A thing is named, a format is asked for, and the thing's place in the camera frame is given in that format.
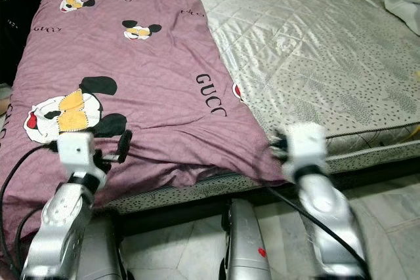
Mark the white pillow with green tree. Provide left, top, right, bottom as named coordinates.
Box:
left=384, top=0, right=420, bottom=38

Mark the silver robot left leg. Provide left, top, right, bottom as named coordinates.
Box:
left=82, top=211, right=129, bottom=280

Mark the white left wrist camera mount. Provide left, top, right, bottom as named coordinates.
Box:
left=57, top=132, right=96, bottom=177

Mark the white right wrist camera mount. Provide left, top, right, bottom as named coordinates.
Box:
left=282, top=123, right=329, bottom=179

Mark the pink Mickey Mouse bedsheet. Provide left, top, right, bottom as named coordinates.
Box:
left=0, top=0, right=286, bottom=279

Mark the white quilted mattress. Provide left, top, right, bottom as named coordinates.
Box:
left=105, top=0, right=420, bottom=214

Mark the black luggage pile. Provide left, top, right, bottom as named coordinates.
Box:
left=0, top=0, right=43, bottom=87

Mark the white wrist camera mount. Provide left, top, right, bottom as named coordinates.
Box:
left=282, top=123, right=329, bottom=179
left=57, top=132, right=96, bottom=177

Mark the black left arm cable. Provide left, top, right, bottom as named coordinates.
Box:
left=0, top=142, right=60, bottom=274

